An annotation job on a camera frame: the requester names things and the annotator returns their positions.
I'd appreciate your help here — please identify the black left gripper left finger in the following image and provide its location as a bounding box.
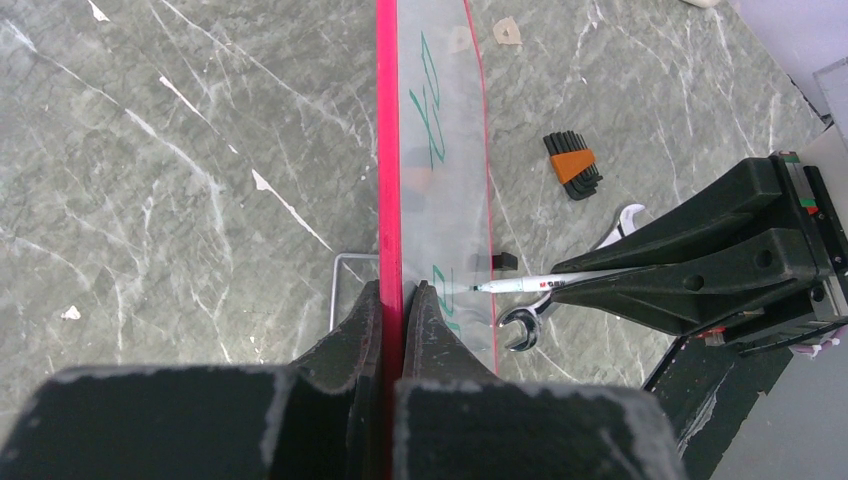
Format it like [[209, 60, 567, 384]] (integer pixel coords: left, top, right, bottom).
[[1, 281, 383, 479]]

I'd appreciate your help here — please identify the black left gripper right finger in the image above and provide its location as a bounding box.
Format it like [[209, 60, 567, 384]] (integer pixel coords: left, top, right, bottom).
[[394, 283, 686, 479]]

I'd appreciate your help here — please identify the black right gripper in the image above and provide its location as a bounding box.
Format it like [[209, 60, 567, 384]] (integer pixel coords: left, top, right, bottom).
[[552, 150, 847, 358]]

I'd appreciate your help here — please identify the pink framed whiteboard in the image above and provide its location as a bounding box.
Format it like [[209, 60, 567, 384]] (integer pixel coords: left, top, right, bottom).
[[375, 0, 499, 386]]

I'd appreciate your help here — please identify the black whiteboard clip right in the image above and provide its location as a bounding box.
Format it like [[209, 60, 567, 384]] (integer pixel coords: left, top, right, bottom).
[[471, 252, 518, 271]]

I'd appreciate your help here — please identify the silver open-end wrench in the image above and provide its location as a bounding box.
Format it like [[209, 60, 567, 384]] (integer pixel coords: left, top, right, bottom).
[[497, 203, 646, 352]]

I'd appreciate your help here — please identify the black orange hex key set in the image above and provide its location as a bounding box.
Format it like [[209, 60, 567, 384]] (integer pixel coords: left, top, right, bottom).
[[543, 130, 603, 201]]

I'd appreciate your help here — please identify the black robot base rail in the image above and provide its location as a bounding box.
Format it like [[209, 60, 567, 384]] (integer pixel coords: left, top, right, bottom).
[[642, 337, 793, 479]]

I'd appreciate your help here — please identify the wire whiteboard stand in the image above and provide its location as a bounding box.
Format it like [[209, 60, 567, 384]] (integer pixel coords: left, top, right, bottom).
[[327, 252, 379, 333]]

